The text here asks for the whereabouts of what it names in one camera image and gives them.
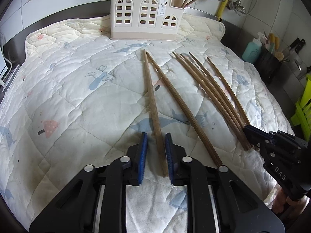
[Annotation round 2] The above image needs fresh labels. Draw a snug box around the quilted printed mat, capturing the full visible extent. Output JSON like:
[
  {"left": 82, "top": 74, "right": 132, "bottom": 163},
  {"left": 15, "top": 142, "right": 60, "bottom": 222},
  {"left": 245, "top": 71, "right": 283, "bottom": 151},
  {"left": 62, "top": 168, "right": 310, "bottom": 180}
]
[{"left": 0, "top": 13, "right": 295, "bottom": 233}]

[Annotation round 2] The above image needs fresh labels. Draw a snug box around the black handled knife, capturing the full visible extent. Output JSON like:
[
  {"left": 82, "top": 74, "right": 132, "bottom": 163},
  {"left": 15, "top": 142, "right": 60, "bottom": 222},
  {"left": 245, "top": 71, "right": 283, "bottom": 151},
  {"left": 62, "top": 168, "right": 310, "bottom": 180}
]
[{"left": 287, "top": 37, "right": 306, "bottom": 54}]

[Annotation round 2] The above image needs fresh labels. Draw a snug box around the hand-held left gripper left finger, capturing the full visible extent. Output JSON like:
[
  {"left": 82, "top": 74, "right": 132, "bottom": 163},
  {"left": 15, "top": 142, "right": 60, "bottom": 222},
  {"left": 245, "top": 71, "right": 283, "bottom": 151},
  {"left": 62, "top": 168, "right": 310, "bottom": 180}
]
[{"left": 29, "top": 132, "right": 149, "bottom": 233}]

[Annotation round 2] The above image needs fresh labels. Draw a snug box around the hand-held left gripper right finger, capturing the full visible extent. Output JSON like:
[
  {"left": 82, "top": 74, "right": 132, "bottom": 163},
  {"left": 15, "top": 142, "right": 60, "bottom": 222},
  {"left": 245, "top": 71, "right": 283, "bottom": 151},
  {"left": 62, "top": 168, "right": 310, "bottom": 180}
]
[{"left": 165, "top": 132, "right": 286, "bottom": 233}]

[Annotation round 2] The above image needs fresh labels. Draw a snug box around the black utensil container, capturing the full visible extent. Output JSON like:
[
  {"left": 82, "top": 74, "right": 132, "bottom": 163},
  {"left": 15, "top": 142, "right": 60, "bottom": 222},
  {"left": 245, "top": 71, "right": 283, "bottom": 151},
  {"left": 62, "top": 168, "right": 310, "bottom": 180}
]
[{"left": 257, "top": 47, "right": 283, "bottom": 84}]

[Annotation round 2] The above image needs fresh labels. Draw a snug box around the beige plastic utensil holder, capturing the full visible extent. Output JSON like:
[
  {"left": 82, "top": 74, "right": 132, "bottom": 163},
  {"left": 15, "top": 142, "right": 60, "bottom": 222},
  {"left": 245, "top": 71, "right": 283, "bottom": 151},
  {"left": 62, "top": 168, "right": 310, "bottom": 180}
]
[{"left": 110, "top": 0, "right": 185, "bottom": 40}]

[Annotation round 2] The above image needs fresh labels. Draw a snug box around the white flat device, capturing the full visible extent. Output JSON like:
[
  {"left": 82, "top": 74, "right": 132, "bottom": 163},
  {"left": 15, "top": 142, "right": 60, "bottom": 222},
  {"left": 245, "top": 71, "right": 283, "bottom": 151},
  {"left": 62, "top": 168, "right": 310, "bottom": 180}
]
[{"left": 2, "top": 64, "right": 22, "bottom": 93}]

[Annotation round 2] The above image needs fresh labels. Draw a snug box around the person's right hand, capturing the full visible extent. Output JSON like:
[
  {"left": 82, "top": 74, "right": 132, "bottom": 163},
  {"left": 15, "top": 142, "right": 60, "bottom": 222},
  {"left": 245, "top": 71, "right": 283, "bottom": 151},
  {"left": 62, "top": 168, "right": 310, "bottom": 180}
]
[{"left": 272, "top": 190, "right": 311, "bottom": 214}]

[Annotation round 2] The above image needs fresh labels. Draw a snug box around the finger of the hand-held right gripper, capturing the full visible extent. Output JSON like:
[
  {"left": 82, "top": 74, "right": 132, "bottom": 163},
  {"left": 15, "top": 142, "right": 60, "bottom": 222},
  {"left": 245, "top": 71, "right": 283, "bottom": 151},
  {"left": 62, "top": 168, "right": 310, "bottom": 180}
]
[
  {"left": 253, "top": 139, "right": 271, "bottom": 152},
  {"left": 243, "top": 125, "right": 275, "bottom": 142}
]

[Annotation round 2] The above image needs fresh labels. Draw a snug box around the yellow gas hose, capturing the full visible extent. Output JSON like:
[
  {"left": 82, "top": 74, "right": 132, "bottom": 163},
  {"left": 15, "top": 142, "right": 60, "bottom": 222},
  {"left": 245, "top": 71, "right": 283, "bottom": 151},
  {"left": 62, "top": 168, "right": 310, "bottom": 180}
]
[{"left": 217, "top": 0, "right": 238, "bottom": 22}]

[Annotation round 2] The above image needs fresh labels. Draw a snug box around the green plastic rack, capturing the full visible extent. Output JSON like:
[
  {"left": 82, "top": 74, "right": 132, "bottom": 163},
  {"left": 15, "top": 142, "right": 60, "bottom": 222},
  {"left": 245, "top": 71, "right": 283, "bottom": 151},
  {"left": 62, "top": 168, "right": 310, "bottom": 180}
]
[{"left": 290, "top": 74, "right": 311, "bottom": 137}]

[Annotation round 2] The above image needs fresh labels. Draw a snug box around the teal spray bottle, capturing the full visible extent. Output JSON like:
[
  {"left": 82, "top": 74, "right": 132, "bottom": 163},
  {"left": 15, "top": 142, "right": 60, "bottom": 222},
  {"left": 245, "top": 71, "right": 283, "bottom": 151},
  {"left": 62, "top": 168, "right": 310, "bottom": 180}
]
[{"left": 242, "top": 30, "right": 264, "bottom": 63}]

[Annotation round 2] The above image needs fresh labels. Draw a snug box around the metal water valve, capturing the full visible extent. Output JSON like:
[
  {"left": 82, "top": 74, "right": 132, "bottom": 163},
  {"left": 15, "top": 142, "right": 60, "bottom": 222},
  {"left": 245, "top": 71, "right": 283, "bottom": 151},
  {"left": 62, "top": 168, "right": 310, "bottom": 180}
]
[{"left": 229, "top": 0, "right": 247, "bottom": 15}]

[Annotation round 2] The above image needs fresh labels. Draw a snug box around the yellow utensil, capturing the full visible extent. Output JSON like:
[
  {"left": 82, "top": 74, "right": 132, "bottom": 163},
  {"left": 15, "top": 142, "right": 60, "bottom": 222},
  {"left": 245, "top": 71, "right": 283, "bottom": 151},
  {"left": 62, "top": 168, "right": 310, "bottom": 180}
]
[{"left": 268, "top": 34, "right": 277, "bottom": 54}]

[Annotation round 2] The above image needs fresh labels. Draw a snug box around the bunch of wooden chopsticks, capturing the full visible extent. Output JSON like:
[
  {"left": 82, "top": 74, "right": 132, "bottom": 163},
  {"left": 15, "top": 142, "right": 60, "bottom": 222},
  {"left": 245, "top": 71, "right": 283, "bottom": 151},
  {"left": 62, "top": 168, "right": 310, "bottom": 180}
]
[{"left": 146, "top": 51, "right": 258, "bottom": 167}]

